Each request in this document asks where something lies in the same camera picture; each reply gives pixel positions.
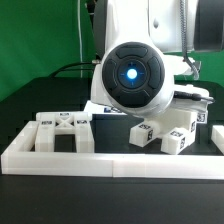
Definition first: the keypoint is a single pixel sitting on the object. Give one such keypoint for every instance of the white sheet with markers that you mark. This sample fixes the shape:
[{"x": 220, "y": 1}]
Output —
[{"x": 101, "y": 109}]

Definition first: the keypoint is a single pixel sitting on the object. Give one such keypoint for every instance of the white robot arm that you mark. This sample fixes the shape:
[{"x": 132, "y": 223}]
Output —
[{"x": 144, "y": 44}]

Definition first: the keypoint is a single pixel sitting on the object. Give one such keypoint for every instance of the white chair seat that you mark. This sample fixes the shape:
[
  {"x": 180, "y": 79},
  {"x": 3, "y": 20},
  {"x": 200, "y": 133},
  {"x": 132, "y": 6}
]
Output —
[{"x": 174, "y": 118}]

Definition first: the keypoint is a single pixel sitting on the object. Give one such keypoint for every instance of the white U-shaped fence frame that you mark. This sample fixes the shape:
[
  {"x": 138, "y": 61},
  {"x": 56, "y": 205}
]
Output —
[{"x": 20, "y": 159}]

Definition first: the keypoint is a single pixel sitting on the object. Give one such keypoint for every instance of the white chair back frame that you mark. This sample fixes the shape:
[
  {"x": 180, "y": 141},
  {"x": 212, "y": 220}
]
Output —
[{"x": 76, "y": 124}]

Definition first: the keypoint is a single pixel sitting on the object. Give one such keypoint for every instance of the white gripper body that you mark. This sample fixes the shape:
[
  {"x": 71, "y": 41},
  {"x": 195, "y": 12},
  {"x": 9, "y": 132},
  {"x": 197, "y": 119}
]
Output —
[{"x": 191, "y": 98}]

